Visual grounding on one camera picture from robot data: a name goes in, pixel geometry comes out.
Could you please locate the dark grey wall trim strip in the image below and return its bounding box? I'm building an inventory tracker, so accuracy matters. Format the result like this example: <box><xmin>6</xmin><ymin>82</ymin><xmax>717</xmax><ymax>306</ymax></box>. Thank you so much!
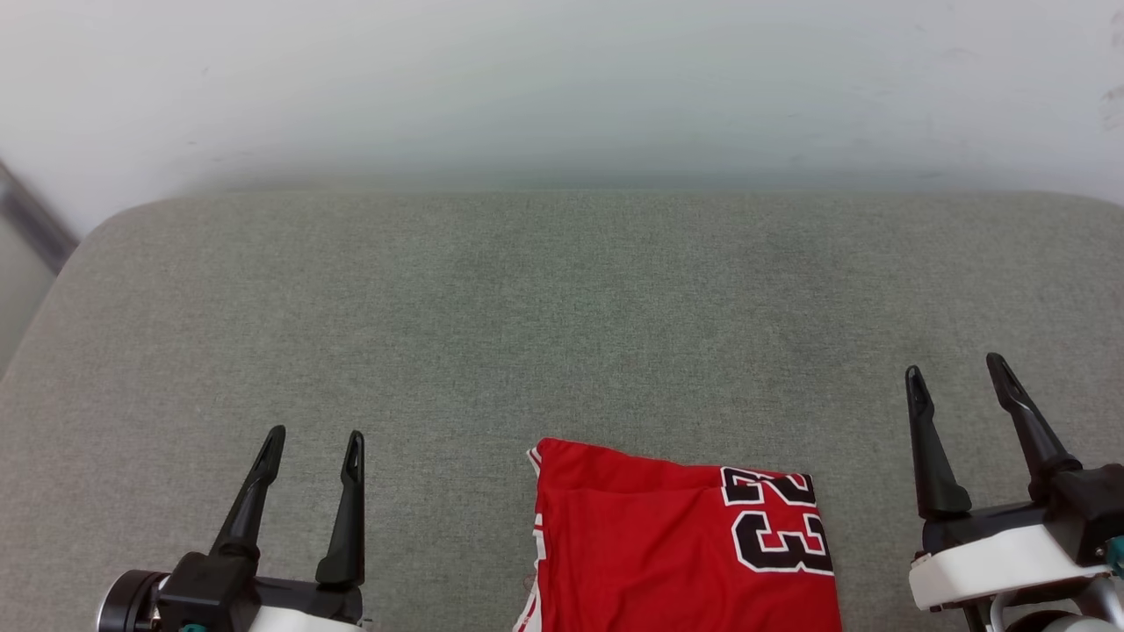
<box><xmin>0</xmin><ymin>160</ymin><xmax>82</xmax><ymax>275</ymax></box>

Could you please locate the red and white basketball jersey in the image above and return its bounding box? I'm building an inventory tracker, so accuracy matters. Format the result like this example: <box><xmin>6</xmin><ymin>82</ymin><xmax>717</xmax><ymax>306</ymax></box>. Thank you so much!
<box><xmin>514</xmin><ymin>437</ymin><xmax>844</xmax><ymax>632</ymax></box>

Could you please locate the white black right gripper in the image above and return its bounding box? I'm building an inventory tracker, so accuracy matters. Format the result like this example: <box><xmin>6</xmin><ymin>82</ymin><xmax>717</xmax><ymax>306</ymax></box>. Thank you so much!
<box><xmin>904</xmin><ymin>353</ymin><xmax>1109</xmax><ymax>613</ymax></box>

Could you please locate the grey fabric sofa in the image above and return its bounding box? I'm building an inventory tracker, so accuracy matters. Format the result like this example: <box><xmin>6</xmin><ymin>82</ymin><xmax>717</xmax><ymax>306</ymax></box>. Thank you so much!
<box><xmin>0</xmin><ymin>189</ymin><xmax>1124</xmax><ymax>632</ymax></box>

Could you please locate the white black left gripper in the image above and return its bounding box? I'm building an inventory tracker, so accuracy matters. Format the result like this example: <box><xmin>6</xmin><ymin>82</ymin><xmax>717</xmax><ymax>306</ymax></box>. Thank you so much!
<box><xmin>211</xmin><ymin>426</ymin><xmax>371</xmax><ymax>632</ymax></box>

